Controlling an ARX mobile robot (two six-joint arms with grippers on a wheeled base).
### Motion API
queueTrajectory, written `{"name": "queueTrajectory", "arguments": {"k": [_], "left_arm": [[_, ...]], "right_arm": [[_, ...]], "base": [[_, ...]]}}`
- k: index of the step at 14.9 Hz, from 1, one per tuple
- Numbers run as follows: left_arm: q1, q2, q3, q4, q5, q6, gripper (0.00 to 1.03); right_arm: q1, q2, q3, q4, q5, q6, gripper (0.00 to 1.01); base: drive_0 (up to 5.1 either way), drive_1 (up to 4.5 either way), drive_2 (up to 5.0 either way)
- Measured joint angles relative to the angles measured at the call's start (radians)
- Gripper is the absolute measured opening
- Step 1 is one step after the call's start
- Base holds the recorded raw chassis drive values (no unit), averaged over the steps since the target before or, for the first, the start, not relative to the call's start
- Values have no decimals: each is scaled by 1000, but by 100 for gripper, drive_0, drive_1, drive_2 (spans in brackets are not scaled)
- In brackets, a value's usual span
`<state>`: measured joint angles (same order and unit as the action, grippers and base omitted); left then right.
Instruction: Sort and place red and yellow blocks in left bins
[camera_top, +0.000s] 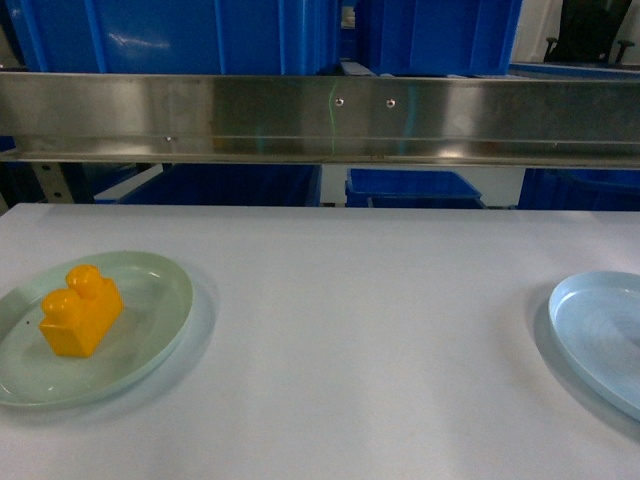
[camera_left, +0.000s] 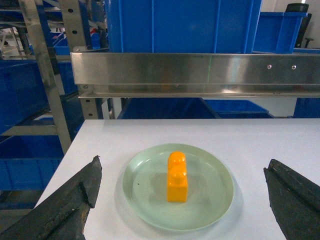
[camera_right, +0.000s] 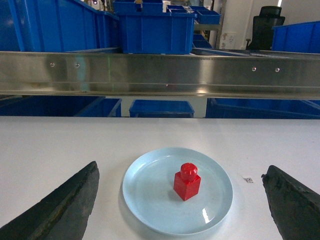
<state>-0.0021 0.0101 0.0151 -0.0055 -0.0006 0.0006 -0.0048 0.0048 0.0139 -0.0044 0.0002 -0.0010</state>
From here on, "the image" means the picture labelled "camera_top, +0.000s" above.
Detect yellow toy building block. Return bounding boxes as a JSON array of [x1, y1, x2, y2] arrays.
[[39, 264, 124, 358]]

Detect blue bin lower left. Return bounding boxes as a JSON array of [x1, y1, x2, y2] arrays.
[[118, 164, 321, 207]]

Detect blue bin lower middle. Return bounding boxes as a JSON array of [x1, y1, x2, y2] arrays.
[[345, 168, 485, 209]]

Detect light green oval plate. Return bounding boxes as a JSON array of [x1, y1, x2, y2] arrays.
[[1, 251, 194, 409]]

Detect large blue bin upper right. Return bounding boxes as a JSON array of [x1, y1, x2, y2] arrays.
[[355, 0, 522, 76]]

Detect large blue bin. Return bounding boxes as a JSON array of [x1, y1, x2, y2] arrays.
[[355, 0, 522, 76], [1, 1, 341, 76]]

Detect blue bin lower right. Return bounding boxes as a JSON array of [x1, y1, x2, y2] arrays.
[[517, 168, 639, 212]]

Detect light blue oval plate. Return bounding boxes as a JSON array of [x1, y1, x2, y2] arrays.
[[548, 271, 639, 419]]

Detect large blue bin upper left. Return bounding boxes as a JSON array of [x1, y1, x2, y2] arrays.
[[1, 1, 341, 76]]

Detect black office chair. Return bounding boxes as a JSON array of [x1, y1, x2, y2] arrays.
[[543, 0, 635, 65]]

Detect stainless steel shelf rail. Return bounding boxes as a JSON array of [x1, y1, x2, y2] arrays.
[[1, 73, 639, 169]]

